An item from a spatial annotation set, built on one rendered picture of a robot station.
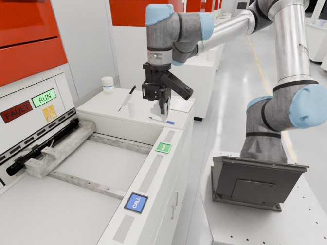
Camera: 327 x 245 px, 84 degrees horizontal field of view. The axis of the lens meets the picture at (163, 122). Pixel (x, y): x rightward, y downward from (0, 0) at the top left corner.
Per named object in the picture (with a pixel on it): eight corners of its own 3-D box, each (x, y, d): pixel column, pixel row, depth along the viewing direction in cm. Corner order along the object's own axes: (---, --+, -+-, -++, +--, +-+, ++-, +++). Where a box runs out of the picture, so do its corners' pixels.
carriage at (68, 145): (27, 174, 77) (25, 169, 76) (84, 127, 106) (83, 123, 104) (42, 179, 75) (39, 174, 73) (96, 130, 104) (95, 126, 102)
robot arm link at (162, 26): (180, 4, 45) (147, 4, 44) (178, 50, 51) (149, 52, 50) (171, 4, 52) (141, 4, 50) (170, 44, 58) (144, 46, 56)
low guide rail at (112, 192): (35, 172, 82) (32, 167, 80) (39, 168, 84) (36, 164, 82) (135, 204, 69) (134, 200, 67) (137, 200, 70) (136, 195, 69)
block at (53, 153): (43, 155, 83) (40, 150, 81) (48, 150, 85) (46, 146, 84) (56, 159, 80) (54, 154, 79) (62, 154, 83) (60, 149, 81)
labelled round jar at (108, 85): (101, 93, 119) (99, 79, 114) (107, 89, 125) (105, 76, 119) (111, 95, 117) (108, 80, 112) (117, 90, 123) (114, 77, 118)
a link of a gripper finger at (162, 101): (162, 109, 65) (162, 86, 60) (167, 110, 65) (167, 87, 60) (158, 115, 61) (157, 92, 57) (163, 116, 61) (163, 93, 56)
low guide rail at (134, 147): (76, 137, 103) (75, 132, 102) (79, 135, 105) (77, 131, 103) (158, 156, 90) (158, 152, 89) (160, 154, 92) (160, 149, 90)
